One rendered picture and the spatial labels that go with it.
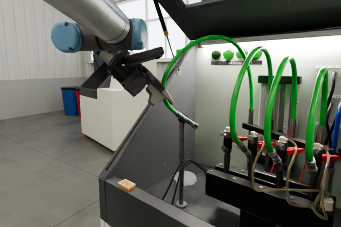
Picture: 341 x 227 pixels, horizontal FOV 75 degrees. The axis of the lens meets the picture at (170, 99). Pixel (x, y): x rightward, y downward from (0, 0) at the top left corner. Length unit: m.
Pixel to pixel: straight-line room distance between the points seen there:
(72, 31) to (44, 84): 6.86
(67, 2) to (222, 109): 0.84
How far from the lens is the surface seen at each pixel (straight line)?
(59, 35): 0.59
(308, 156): 0.55
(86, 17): 0.40
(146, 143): 0.90
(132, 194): 0.72
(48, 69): 7.49
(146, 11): 6.09
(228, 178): 0.75
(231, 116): 0.55
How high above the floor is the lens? 1.32
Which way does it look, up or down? 8 degrees down
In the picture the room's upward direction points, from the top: straight up
